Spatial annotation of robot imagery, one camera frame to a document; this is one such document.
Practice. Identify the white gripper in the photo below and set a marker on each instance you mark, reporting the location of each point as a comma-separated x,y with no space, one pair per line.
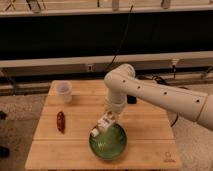
110,111

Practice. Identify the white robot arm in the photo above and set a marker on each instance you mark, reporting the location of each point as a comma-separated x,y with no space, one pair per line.
194,106

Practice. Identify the brown sausage toy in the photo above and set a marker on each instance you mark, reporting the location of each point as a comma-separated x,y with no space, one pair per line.
61,121

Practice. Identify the small black box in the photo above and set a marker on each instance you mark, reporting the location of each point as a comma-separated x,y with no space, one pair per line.
131,99

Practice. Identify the green ceramic bowl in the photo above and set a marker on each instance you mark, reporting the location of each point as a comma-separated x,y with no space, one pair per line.
108,145

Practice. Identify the small white bottle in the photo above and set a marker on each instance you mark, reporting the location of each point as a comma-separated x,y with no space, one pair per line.
103,124

